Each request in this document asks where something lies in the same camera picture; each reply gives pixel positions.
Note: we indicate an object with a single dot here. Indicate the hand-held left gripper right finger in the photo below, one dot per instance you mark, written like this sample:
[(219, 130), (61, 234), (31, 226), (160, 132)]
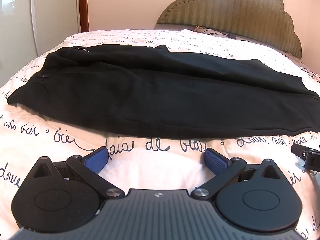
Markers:
[(214, 160)]

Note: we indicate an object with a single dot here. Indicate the white script printed blanket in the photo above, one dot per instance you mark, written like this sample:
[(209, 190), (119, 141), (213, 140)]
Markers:
[(155, 160)]

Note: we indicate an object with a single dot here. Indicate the beige pillow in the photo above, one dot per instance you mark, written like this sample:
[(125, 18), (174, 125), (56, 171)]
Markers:
[(212, 31)]

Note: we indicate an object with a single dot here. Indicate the black pants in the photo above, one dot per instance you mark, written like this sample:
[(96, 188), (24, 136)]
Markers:
[(160, 92)]

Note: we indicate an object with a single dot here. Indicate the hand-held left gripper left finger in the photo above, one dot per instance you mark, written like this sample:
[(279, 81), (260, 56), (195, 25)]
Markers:
[(95, 160)]

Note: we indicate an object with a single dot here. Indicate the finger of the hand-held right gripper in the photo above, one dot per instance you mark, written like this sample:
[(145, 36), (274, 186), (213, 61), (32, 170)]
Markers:
[(306, 153)]

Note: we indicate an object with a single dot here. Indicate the white wardrobe door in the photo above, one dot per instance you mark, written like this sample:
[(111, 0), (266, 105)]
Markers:
[(17, 17)]

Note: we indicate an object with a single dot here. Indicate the patterned pink cloth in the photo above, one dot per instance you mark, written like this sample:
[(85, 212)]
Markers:
[(311, 73)]

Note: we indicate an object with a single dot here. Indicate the wooden door frame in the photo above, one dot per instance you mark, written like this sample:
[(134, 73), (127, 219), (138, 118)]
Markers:
[(84, 5)]

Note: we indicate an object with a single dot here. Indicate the olive upholstered headboard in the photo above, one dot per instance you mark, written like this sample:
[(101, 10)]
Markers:
[(232, 12)]

